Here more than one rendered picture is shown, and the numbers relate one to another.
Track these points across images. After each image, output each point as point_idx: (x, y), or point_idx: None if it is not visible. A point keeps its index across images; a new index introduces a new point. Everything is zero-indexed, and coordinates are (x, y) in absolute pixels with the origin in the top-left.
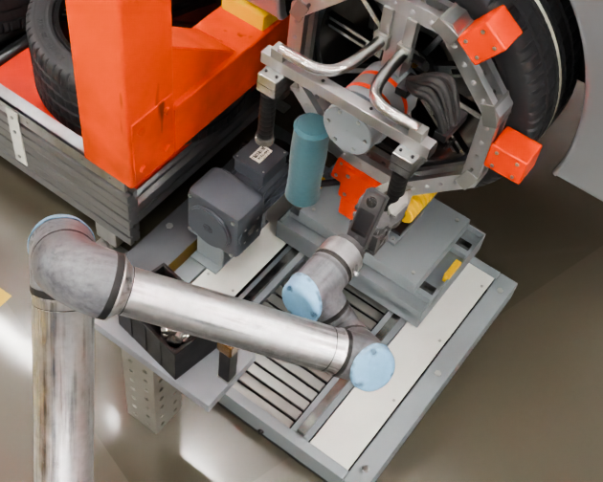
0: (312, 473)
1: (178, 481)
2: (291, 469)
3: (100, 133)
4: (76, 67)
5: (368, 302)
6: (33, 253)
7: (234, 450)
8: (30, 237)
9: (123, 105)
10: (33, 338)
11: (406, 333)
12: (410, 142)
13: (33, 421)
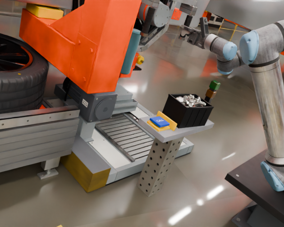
0: (179, 157)
1: (181, 191)
2: (176, 161)
3: (107, 65)
4: (107, 23)
5: (117, 116)
6: None
7: (169, 172)
8: (258, 44)
9: (131, 32)
10: (277, 83)
11: (135, 114)
12: (192, 2)
13: None
